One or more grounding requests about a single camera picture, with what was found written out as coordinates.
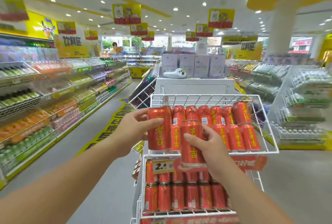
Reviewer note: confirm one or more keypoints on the long drinks shelf unit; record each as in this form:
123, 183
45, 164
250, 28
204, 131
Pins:
51, 96

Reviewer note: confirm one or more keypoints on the white carton box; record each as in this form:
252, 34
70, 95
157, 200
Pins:
187, 64
201, 65
217, 64
170, 61

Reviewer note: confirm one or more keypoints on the white display rack top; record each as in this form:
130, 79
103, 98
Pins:
194, 86

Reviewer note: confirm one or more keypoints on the person's right thumb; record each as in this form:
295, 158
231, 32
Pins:
193, 139

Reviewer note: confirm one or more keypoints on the person's left thumb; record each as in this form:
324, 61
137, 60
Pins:
154, 123

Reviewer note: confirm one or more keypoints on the person's left hand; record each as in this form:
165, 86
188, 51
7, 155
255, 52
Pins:
129, 135

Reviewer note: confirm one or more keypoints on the yellow price tag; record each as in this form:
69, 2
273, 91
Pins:
163, 167

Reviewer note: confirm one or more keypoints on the yellow floor decal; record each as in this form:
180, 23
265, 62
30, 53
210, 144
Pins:
111, 125

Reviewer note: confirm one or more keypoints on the rows of red cans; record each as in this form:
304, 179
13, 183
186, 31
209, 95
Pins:
192, 196
234, 135

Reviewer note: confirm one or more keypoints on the yellow wall poster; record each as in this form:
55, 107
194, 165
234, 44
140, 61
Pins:
42, 26

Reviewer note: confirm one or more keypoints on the person's right hand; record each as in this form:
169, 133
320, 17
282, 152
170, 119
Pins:
215, 153

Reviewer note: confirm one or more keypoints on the red drink can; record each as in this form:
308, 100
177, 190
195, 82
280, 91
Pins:
159, 138
190, 153

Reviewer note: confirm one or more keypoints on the hanging yellow promo sign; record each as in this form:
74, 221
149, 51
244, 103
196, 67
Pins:
192, 36
147, 36
221, 18
204, 30
66, 27
139, 29
13, 10
91, 35
126, 13

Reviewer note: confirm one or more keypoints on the white pillar with yellow cap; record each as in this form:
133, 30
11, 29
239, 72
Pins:
282, 24

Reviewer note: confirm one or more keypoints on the yellow section sign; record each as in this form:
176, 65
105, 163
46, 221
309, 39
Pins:
248, 50
71, 46

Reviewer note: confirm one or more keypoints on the low shelf with yellow base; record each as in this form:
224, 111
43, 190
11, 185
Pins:
140, 65

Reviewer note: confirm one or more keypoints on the person's right forearm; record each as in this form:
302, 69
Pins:
243, 200

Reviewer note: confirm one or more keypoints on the person's left forearm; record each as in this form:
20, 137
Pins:
64, 179

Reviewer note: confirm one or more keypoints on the white rounded gadget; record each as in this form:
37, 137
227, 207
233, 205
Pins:
173, 73

